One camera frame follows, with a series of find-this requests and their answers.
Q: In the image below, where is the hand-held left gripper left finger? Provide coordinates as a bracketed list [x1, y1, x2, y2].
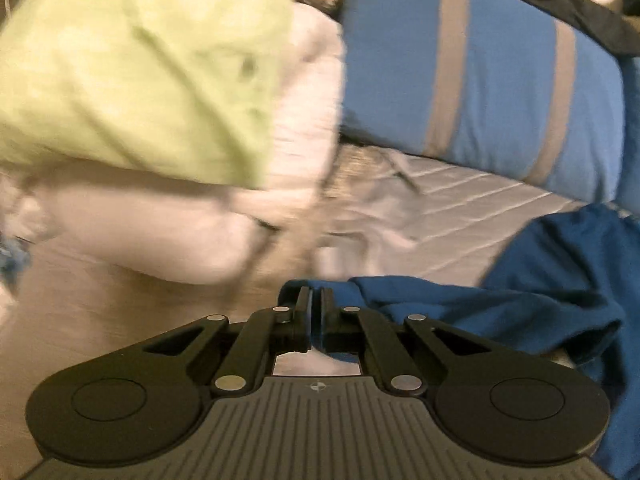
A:
[141, 286, 314, 394]

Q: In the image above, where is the light green garment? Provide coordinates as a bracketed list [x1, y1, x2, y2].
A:
[0, 0, 296, 192]

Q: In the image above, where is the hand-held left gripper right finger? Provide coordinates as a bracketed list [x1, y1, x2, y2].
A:
[320, 287, 493, 394]

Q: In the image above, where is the grey quilted bed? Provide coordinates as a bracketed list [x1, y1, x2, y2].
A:
[320, 145, 626, 291]

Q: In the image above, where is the blue grey-striped pillow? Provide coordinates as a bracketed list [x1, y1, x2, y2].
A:
[337, 0, 626, 203]

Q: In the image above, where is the white garment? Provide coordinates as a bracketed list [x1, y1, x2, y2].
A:
[0, 2, 351, 287]

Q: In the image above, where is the black garment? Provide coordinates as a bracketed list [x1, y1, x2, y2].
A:
[450, 0, 640, 58]

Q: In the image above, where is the dark blue garment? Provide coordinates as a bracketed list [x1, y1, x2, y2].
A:
[279, 204, 640, 479]

